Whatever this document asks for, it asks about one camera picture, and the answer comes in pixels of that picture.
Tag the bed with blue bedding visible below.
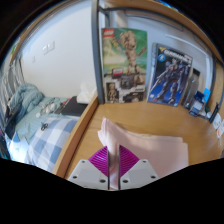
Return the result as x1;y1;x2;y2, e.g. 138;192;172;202
0;83;81;174

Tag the blue robot model kit box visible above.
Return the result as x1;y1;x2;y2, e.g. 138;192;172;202
146;42;194;108

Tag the small dark blue box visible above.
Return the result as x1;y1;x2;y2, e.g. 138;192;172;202
188;90;205;118

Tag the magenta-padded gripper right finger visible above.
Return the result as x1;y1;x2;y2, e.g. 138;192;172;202
118;144;160;191

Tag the white wall switch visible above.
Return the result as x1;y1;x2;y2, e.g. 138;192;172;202
42;40;57;56

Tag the black electric shaver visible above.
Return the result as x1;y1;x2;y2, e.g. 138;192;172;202
208;102;220;124

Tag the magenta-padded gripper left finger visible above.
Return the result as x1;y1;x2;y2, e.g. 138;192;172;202
67;145;110;191

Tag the white mug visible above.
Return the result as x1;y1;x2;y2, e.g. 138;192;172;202
211;113;224;130

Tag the pale pink towel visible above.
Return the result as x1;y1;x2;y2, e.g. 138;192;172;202
97;116;190;191

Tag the white crumpled bag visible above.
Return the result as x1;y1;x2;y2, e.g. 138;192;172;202
77;81;98;105

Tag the green tree figure toy box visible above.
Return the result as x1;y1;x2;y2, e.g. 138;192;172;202
101;27;149;104

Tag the grey metal desk frame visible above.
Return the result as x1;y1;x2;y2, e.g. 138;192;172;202
91;0;224;111

